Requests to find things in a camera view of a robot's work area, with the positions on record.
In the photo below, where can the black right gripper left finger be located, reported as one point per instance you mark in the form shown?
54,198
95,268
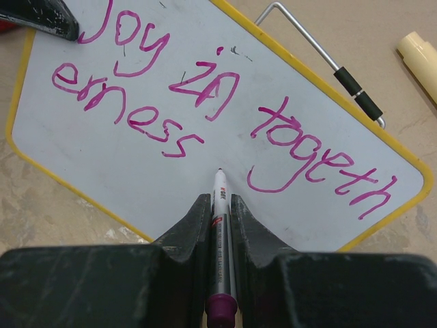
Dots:
175,286

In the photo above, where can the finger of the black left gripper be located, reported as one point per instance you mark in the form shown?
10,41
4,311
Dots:
49,16

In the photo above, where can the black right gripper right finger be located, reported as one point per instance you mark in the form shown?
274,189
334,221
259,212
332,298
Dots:
270,274

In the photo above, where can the pink and white marker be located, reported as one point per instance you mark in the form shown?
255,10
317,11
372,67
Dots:
221,301

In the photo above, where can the yellow framed whiteboard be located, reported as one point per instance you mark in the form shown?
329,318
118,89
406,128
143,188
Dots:
154,97

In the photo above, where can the red toy microphone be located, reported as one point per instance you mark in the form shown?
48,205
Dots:
6,26

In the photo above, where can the cream toy microphone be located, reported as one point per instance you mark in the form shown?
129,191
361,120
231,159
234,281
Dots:
419,56

